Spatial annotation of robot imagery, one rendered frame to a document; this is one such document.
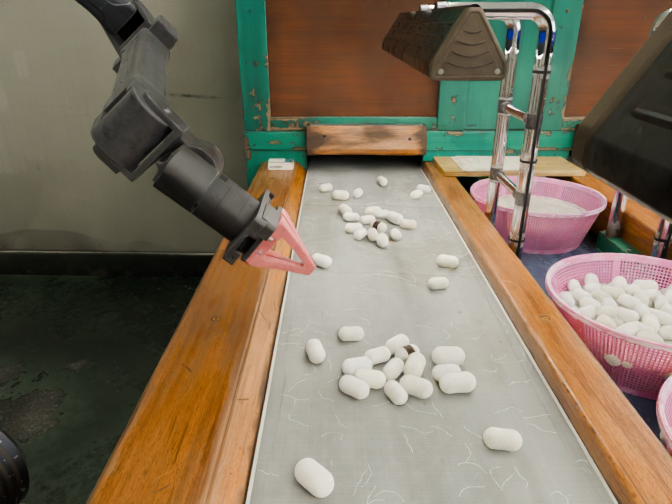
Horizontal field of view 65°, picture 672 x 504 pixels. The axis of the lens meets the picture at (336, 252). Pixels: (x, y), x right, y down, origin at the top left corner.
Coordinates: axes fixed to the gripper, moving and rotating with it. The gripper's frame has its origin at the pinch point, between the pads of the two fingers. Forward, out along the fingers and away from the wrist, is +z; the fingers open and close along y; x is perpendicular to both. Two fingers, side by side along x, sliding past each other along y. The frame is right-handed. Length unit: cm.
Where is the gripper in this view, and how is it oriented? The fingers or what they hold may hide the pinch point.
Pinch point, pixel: (307, 266)
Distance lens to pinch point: 63.3
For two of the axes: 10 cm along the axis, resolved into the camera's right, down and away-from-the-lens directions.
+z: 7.7, 5.8, 2.7
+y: -0.1, -4.1, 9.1
